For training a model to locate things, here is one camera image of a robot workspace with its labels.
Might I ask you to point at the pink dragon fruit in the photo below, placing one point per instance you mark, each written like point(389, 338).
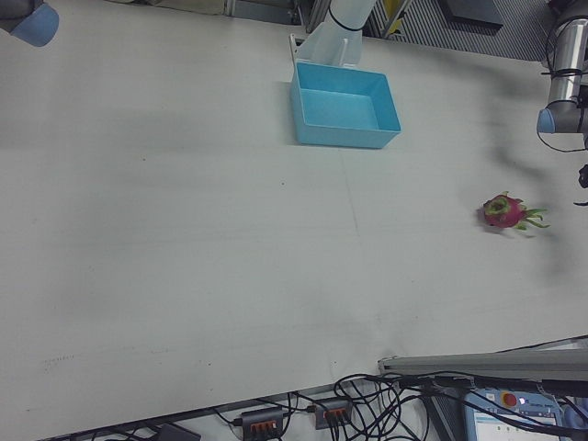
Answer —
point(500, 213)

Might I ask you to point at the light blue plastic bin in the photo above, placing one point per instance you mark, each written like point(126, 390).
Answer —
point(321, 133)

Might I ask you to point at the white conical stand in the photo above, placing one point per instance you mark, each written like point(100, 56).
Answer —
point(331, 43)

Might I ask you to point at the grey USB hub orange ports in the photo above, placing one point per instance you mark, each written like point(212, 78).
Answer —
point(333, 413)
point(259, 420)

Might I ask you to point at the aluminium profile beam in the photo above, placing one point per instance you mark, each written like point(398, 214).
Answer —
point(459, 363)

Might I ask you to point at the black power adapter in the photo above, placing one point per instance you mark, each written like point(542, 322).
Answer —
point(177, 433)

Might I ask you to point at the dark grey box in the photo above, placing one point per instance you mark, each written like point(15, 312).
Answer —
point(473, 11)

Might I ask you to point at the blue grey teach pendant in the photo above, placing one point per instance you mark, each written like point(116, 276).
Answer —
point(505, 413)

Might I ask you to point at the yellow black striped post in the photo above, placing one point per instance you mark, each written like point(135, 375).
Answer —
point(395, 18)

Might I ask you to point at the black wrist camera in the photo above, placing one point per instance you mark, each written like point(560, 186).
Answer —
point(584, 177)

